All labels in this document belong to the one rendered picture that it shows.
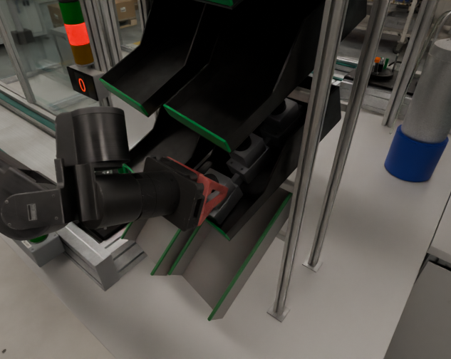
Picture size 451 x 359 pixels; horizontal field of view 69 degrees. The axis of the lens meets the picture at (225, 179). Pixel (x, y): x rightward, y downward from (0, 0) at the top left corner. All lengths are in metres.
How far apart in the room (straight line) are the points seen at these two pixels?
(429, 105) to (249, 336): 0.83
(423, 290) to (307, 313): 0.49
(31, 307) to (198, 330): 0.40
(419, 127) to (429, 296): 0.52
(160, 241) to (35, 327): 0.34
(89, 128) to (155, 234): 0.43
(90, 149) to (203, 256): 0.39
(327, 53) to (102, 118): 0.27
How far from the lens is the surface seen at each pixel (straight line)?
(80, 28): 0.99
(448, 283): 1.17
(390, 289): 0.94
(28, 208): 0.37
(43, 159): 1.31
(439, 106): 1.18
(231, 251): 0.65
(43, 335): 0.89
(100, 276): 0.85
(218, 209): 0.50
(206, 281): 0.68
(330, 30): 0.43
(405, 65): 1.51
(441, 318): 1.29
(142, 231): 0.79
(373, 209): 1.13
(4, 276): 1.04
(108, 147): 0.37
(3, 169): 0.39
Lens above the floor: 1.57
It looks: 39 degrees down
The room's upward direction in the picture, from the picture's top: straight up
